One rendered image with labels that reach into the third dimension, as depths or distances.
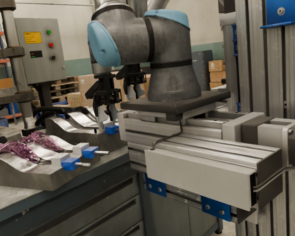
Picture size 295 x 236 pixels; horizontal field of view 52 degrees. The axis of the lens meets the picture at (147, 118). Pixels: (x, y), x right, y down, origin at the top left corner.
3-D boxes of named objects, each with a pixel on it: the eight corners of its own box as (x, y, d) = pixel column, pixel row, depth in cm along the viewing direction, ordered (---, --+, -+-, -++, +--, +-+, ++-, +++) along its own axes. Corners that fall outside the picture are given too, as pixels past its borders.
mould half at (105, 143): (144, 137, 136) (141, 108, 133) (100, 156, 117) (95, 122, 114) (78, 129, 169) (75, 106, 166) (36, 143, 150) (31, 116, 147)
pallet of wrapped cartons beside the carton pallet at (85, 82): (152, 117, 579) (146, 68, 560) (123, 127, 521) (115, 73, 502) (109, 115, 659) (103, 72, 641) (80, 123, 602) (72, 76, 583)
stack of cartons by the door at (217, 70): (245, 90, 773) (243, 57, 757) (239, 92, 751) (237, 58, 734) (216, 90, 834) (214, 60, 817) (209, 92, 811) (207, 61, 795)
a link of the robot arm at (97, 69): (87, 64, 114) (103, 62, 120) (89, 76, 115) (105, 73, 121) (99, 62, 110) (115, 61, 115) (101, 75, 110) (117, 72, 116)
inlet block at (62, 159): (96, 170, 95) (93, 153, 94) (87, 176, 90) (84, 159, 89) (63, 168, 100) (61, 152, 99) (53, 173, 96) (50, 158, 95)
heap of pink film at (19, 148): (67, 147, 113) (63, 127, 111) (32, 165, 97) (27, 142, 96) (17, 146, 124) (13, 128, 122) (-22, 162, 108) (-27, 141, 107)
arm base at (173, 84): (212, 92, 84) (210, 56, 82) (175, 102, 74) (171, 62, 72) (173, 92, 95) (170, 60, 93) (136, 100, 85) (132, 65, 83)
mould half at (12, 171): (100, 160, 112) (96, 131, 110) (53, 191, 89) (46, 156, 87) (5, 156, 133) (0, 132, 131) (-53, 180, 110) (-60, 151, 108)
